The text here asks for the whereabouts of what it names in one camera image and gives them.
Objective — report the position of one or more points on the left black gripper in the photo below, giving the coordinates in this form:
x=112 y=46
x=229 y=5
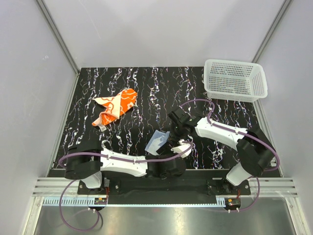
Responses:
x=166 y=149

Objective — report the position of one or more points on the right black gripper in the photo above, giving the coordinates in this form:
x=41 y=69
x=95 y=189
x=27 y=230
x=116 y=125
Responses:
x=172 y=134

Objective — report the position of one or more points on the light blue towel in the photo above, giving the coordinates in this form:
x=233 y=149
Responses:
x=158 y=139

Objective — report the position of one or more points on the orange white patterned towel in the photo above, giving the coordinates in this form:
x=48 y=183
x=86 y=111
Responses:
x=115 y=107

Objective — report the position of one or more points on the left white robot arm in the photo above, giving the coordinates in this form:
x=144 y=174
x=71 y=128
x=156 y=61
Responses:
x=85 y=163

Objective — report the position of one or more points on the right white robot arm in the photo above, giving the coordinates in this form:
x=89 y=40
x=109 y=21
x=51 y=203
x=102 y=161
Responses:
x=254 y=150

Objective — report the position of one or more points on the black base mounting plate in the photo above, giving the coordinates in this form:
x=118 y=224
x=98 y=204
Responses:
x=206 y=181

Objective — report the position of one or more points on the white plastic basket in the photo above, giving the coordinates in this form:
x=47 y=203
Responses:
x=234 y=80

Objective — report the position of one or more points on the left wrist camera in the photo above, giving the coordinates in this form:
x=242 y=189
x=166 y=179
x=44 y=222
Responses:
x=183 y=149

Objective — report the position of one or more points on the aluminium rail frame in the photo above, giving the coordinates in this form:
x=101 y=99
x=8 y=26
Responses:
x=60 y=191

